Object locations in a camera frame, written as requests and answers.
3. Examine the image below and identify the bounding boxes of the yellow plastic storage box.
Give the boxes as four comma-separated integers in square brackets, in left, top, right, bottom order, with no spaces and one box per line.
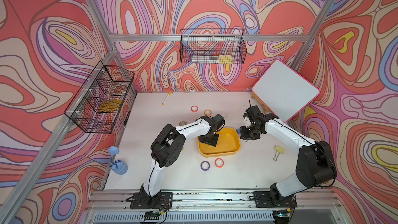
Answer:
[198,128,241,158]

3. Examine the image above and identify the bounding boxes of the red tape roll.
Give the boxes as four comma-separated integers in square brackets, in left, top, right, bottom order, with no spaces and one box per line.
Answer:
[191,105,199,113]
[215,158,224,168]

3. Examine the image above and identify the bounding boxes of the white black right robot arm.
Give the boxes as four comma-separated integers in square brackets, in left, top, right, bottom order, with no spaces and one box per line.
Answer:
[240,106,337,205]

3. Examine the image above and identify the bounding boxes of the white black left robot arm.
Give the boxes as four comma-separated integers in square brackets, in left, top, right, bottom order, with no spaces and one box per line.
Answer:
[140,114,225,200]

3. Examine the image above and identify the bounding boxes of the orange tape roll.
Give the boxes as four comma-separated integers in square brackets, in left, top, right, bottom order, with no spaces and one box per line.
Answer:
[204,110,212,116]

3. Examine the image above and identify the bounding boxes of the purple tape roll near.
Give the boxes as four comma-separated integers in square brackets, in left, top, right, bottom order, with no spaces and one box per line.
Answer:
[200,161,210,172]

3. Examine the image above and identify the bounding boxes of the yellow binder clip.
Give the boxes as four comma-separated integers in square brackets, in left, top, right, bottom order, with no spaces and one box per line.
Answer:
[273,145,285,161]

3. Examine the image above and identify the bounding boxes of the white board pink edge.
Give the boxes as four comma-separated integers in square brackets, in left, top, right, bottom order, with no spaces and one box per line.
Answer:
[252,61,320,122]

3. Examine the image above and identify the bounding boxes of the yellow white marker pen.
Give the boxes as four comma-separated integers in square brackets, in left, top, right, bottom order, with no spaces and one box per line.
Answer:
[162,92,172,105]

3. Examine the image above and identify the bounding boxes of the items in back basket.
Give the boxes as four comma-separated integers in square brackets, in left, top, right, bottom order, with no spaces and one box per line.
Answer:
[191,55,234,64]

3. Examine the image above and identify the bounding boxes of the blue cloth bag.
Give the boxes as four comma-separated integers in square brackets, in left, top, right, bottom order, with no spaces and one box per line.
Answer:
[108,146,129,175]

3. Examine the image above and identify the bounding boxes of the yellow block in left basket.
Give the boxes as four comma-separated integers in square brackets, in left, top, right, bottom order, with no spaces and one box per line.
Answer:
[98,100,122,113]

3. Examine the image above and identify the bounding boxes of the green circuit board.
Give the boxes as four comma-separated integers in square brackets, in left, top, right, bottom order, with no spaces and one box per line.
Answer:
[144,211,164,220]

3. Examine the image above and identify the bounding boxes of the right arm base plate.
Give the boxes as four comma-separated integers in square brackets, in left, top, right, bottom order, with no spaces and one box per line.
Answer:
[252,191,297,209]

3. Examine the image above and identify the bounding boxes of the black wire basket back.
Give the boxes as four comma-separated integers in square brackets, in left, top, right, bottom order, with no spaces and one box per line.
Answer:
[179,27,247,64]

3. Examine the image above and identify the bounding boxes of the black wire basket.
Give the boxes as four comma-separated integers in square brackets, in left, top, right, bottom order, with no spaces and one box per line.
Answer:
[179,27,247,64]
[64,61,135,134]

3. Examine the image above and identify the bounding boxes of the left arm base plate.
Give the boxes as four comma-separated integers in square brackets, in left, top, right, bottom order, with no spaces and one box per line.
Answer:
[125,192,173,210]

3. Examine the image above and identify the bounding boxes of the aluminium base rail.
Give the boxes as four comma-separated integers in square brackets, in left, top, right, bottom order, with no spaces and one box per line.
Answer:
[79,188,351,224]

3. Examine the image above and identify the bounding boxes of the black wire basket left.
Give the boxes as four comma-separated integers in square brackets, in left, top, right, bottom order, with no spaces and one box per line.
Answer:
[64,61,135,134]

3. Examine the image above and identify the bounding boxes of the aluminium frame post right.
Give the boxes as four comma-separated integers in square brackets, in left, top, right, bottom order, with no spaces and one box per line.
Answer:
[291,0,337,72]

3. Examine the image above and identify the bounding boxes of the aluminium frame post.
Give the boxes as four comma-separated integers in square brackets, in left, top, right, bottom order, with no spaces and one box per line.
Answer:
[86,0,126,69]
[291,0,337,72]

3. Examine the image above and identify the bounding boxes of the aluminium frame post left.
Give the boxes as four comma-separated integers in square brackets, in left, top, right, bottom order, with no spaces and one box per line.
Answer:
[86,0,126,69]

